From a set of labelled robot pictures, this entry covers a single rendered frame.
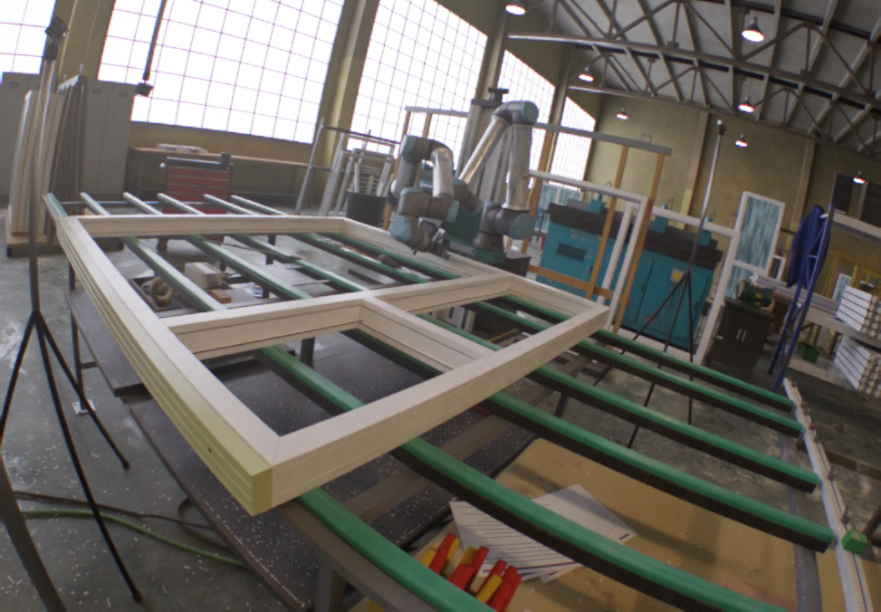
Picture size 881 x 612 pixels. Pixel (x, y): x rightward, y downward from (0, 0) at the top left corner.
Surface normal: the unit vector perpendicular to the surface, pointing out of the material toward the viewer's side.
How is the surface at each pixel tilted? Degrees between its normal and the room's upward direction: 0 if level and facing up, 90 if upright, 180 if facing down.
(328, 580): 90
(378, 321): 90
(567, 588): 0
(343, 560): 0
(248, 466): 0
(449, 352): 90
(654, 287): 90
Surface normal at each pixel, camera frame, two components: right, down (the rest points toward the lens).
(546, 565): 0.21, -0.95
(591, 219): -0.58, 0.08
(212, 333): 0.79, 0.30
